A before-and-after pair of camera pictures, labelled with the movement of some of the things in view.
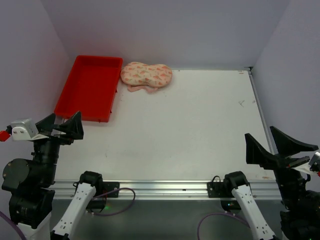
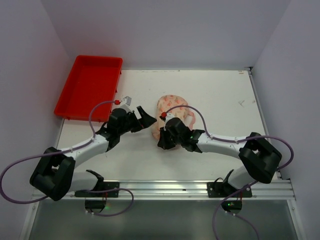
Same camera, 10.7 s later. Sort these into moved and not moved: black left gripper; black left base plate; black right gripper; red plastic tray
Moved: black left gripper; black right gripper
Not moved: red plastic tray; black left base plate
